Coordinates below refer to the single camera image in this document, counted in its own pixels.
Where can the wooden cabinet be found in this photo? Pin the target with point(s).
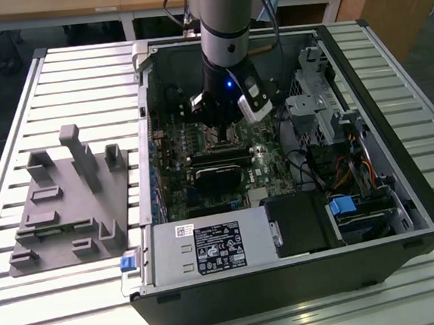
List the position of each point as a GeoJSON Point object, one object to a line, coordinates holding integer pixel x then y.
{"type": "Point", "coordinates": [397, 2]}

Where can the black PC case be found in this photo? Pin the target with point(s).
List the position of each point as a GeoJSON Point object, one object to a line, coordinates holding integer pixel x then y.
{"type": "Point", "coordinates": [252, 300]}

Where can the green motherboard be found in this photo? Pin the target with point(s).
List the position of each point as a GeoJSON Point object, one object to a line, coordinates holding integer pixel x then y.
{"type": "Point", "coordinates": [266, 158]}

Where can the blue case latch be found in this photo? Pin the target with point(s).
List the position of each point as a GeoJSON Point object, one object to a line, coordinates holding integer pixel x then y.
{"type": "Point", "coordinates": [127, 263]}

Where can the black RAM slot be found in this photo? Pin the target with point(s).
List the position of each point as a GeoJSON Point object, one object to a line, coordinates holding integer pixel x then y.
{"type": "Point", "coordinates": [221, 163]}
{"type": "Point", "coordinates": [220, 155]}

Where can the grey parts rack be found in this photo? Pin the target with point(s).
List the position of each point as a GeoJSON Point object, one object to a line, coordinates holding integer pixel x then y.
{"type": "Point", "coordinates": [72, 205]}

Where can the blue disk carrier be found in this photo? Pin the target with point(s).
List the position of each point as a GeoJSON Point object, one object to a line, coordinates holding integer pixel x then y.
{"type": "Point", "coordinates": [342, 205]}

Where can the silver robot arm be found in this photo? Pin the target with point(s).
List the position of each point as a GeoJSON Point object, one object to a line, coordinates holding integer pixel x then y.
{"type": "Point", "coordinates": [223, 17]}

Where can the silver power supply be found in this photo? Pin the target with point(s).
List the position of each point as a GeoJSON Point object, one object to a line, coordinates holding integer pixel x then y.
{"type": "Point", "coordinates": [168, 258]}

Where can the wooden desk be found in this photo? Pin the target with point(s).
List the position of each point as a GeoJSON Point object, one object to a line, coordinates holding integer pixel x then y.
{"type": "Point", "coordinates": [36, 3]}

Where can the silver rear port block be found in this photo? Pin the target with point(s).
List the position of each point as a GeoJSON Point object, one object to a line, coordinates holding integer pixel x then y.
{"type": "Point", "coordinates": [157, 135]}

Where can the CPU socket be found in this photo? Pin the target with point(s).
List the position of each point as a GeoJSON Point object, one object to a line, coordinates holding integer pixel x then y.
{"type": "Point", "coordinates": [210, 146]}

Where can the black graphics card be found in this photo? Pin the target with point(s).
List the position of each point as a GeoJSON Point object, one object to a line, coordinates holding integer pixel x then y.
{"type": "Point", "coordinates": [218, 179]}

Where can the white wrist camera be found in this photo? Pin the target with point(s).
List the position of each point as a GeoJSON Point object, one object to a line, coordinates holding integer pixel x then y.
{"type": "Point", "coordinates": [255, 98]}

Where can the small silver heatsink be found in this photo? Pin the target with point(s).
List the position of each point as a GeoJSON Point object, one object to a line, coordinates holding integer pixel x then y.
{"type": "Point", "coordinates": [258, 197]}

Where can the metal drive cage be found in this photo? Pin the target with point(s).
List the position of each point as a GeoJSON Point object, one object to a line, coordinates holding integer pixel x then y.
{"type": "Point", "coordinates": [307, 105]}

